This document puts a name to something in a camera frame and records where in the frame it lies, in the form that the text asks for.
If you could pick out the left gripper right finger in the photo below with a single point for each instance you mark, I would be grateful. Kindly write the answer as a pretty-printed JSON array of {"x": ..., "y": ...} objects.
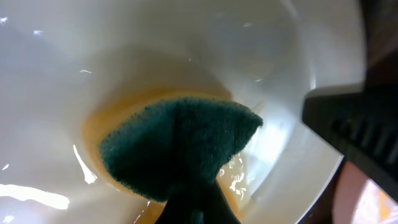
[{"x": 362, "y": 126}]

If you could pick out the cream white plate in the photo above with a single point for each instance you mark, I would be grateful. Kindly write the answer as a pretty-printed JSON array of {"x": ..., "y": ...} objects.
[{"x": 61, "y": 60}]

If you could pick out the white plate with yellow stain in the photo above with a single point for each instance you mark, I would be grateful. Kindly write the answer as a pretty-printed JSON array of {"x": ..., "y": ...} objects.
[{"x": 359, "y": 200}]

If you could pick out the green and yellow sponge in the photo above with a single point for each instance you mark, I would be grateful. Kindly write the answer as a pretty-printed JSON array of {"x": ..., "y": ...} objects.
[{"x": 164, "y": 141}]

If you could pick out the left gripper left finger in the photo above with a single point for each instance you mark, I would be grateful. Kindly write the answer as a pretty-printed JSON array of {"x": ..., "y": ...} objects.
[{"x": 205, "y": 204}]

